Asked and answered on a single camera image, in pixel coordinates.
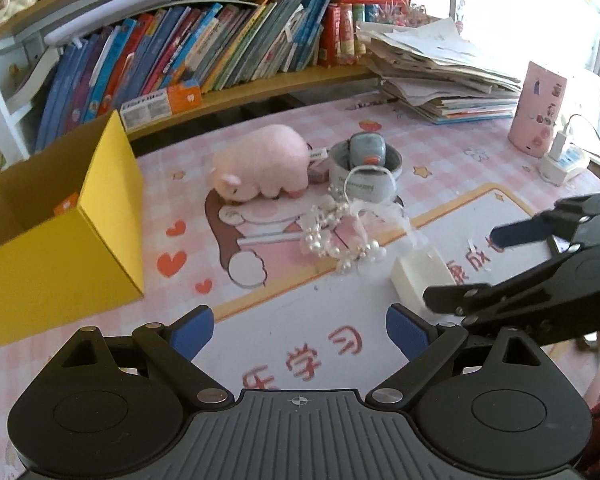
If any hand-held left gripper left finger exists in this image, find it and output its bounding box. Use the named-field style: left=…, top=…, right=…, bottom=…
left=54, top=304, right=235, bottom=409

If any grey rounded gadget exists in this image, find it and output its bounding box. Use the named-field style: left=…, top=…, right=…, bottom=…
left=347, top=131, right=387, bottom=168

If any wooden bookshelf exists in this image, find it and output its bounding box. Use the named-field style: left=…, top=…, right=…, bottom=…
left=0, top=0, right=461, bottom=158

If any pink plush pig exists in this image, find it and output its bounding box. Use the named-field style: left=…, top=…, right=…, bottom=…
left=209, top=125, right=311, bottom=206

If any small orange box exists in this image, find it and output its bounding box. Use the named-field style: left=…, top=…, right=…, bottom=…
left=53, top=191, right=81, bottom=217

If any row of colourful books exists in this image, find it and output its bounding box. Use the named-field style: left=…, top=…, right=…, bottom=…
left=32, top=0, right=368, bottom=153

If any pearl lace hair accessory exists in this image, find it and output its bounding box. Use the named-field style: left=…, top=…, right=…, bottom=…
left=300, top=166, right=428, bottom=276

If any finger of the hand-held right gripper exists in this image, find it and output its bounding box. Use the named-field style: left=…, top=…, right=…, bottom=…
left=422, top=251, right=579, bottom=347
left=489, top=191, right=600, bottom=251

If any white desk lamp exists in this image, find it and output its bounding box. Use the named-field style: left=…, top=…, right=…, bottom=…
left=44, top=0, right=179, bottom=47

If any white charger plug with cable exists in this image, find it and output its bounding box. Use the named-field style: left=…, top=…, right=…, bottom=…
left=551, top=114, right=600, bottom=162

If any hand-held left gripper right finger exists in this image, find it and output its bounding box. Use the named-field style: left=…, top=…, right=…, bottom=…
left=365, top=303, right=547, bottom=408

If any white power strip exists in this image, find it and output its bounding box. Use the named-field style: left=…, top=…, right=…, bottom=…
left=538, top=147, right=592, bottom=186

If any yellow cardboard box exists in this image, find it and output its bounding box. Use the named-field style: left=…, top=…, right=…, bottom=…
left=0, top=110, right=146, bottom=347

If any white rectangular block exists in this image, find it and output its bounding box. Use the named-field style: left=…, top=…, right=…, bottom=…
left=391, top=244, right=456, bottom=311

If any white mug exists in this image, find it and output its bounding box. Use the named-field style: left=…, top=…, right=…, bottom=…
left=327, top=137, right=406, bottom=204

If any stack of loose papers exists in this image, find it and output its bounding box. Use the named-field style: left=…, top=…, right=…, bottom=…
left=355, top=17, right=523, bottom=125

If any pink cylindrical bottle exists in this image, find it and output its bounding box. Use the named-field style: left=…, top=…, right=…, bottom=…
left=508, top=60, right=568, bottom=157

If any pink checked printed tablecloth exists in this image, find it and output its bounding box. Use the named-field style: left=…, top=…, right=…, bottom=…
left=0, top=95, right=600, bottom=480

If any orange and white carton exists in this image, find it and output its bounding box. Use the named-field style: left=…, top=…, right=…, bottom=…
left=119, top=81, right=203, bottom=132

